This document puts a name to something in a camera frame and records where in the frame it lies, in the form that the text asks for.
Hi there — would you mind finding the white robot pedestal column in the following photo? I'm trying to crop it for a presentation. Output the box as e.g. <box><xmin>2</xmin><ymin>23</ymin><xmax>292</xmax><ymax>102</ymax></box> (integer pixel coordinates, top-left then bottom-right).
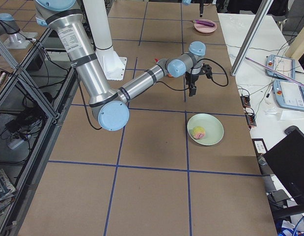
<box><xmin>83</xmin><ymin>0</ymin><xmax>113</xmax><ymax>61</ymax></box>

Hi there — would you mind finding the light green plate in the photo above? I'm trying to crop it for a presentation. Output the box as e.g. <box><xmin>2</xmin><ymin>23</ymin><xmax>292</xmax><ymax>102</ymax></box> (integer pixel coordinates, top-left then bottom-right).
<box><xmin>187</xmin><ymin>114</ymin><xmax>224</xmax><ymax>146</ymax></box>

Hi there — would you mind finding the teach pendant lower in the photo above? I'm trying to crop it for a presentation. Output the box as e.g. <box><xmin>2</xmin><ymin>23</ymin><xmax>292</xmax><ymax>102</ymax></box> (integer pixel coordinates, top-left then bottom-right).
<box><xmin>273</xmin><ymin>79</ymin><xmax>304</xmax><ymax>111</ymax></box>

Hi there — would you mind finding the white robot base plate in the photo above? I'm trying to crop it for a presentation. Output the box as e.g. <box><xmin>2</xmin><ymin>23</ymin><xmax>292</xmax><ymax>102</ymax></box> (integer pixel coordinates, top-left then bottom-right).
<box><xmin>103</xmin><ymin>56</ymin><xmax>128</xmax><ymax>81</ymax></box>

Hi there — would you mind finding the purple eggplant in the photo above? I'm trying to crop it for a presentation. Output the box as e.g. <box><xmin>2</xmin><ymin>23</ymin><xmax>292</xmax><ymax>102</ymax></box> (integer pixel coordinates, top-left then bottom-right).
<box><xmin>191</xmin><ymin>20</ymin><xmax>215</xmax><ymax>28</ymax></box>

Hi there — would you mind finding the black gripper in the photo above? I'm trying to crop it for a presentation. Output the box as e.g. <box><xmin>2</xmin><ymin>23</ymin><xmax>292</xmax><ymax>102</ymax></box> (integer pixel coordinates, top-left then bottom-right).
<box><xmin>185</xmin><ymin>64</ymin><xmax>213</xmax><ymax>96</ymax></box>
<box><xmin>198</xmin><ymin>0</ymin><xmax>205</xmax><ymax>17</ymax></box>

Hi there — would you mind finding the teach pendant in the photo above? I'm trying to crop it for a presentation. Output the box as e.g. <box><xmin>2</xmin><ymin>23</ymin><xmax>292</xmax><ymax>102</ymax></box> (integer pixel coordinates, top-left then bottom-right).
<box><xmin>266</xmin><ymin>54</ymin><xmax>296</xmax><ymax>79</ymax></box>
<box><xmin>273</xmin><ymin>79</ymin><xmax>304</xmax><ymax>111</ymax></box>

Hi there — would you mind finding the green pink peach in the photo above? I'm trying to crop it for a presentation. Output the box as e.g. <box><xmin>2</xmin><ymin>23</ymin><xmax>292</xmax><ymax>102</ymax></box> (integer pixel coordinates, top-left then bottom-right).
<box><xmin>191</xmin><ymin>126</ymin><xmax>206</xmax><ymax>140</ymax></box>

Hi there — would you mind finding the aluminium frame post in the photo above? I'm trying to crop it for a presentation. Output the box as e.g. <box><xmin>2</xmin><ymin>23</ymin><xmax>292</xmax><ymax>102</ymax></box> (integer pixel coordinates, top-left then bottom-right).
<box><xmin>230</xmin><ymin>0</ymin><xmax>273</xmax><ymax>76</ymax></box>

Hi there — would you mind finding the white power strip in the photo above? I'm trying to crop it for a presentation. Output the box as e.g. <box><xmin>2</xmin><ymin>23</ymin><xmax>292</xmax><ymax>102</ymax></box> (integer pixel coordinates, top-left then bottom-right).
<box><xmin>7</xmin><ymin>138</ymin><xmax>25</xmax><ymax>150</ymax></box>

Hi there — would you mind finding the pink plate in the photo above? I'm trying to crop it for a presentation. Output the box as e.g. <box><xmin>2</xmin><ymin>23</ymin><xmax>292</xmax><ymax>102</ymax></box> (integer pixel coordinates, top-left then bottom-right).
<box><xmin>193</xmin><ymin>20</ymin><xmax>217</xmax><ymax>33</ymax></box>

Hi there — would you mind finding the orange circuit board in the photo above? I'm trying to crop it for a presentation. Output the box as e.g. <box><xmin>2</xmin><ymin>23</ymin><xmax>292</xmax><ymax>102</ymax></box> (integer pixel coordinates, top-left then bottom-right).
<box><xmin>240</xmin><ymin>95</ymin><xmax>257</xmax><ymax>129</ymax></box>

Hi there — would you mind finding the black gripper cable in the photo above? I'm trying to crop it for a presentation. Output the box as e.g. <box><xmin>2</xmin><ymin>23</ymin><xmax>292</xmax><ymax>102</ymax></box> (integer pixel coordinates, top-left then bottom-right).
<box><xmin>161</xmin><ymin>58</ymin><xmax>229</xmax><ymax>92</ymax></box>

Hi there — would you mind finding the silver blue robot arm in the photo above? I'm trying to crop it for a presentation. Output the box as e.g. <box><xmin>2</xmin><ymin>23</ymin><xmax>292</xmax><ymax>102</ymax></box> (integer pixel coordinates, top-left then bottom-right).
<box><xmin>0</xmin><ymin>0</ymin><xmax>212</xmax><ymax>36</ymax></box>
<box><xmin>35</xmin><ymin>0</ymin><xmax>206</xmax><ymax>131</ymax></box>

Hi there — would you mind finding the black laptop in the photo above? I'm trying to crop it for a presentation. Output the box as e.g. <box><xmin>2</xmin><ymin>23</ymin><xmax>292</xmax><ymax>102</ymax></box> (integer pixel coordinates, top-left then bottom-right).
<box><xmin>264</xmin><ymin>129</ymin><xmax>304</xmax><ymax>205</ymax></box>

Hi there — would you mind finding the teach pendant upper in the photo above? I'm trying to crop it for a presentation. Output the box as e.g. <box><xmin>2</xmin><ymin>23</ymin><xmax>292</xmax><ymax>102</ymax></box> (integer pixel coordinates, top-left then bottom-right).
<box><xmin>266</xmin><ymin>54</ymin><xmax>296</xmax><ymax>79</ymax></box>

